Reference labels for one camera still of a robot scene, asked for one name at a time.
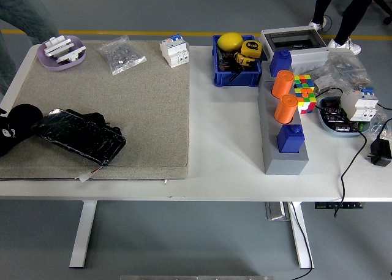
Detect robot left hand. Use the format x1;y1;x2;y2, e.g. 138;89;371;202
0;107;21;157

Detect black glossy panel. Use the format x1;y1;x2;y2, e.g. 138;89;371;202
31;108;127;167

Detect black table control panel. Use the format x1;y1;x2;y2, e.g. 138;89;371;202
314;202;366;210

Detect purple shallow dish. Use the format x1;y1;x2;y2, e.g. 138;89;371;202
36;35;87;72

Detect white table leg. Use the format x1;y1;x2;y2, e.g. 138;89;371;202
287;202;315;270
69;200;98;268

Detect grey-brown table mat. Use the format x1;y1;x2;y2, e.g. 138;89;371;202
0;40;190;181

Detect clear bag of screws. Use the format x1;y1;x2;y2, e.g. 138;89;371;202
94;34;147;76

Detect white blue circuit breaker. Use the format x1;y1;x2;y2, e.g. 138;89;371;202
159;33;190;69
340;86;379;122

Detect dark brown bin item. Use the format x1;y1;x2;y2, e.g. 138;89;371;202
217;51;236;72

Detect blue plastic bin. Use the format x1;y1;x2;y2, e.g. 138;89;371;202
212;34;263;88

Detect yellow round object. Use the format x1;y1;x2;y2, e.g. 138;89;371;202
217;32;245;52

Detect yellow black tool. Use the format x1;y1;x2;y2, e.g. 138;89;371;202
234;52;254;69

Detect yellow black tape measure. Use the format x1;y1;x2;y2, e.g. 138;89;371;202
240;39;263;60

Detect metal box under table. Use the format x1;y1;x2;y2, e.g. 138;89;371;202
265;202;290;222

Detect grey block base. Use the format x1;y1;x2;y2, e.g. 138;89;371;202
257;59;309;176

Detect orange cylinder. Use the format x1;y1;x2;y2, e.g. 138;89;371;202
271;70;295;99
274;94;298;124

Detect blue square block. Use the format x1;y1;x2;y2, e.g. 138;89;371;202
269;49;293;77
276;124;306;154

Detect colourful puzzle cube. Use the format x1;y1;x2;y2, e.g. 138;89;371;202
294;86;318;115
293;74;316;91

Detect light blue dish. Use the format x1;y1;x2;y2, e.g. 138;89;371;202
317;96;373;137

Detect clear bag of metal hinges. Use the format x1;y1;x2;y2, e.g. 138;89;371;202
312;67;345;93

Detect dark electronic modules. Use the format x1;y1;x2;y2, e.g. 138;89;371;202
323;97;360;132

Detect clear bag of small parts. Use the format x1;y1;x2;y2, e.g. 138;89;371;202
324;51;370;91

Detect person with white shoes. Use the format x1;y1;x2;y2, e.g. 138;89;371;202
309;0;380;56

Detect black power adapter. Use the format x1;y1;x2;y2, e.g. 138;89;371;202
366;138;392;167

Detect clear crumpled plastic bag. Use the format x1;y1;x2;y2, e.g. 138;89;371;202
364;104;392;142

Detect black office chair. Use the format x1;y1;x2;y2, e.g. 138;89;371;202
372;0;392;25

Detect white connector with wires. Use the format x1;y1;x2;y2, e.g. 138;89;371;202
75;165;107;182

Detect white plastic rail piece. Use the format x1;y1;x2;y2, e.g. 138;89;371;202
55;45;87;63
45;40;75;58
45;36;72;50

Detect black cable along leg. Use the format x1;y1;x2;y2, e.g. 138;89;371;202
287;202;314;280

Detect grey electrical enclosure box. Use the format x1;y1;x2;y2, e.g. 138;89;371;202
259;25;330;71

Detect black cable over table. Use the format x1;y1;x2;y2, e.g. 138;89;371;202
314;87;368;218

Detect black adapter cord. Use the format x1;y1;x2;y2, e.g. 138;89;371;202
375;118;392;142

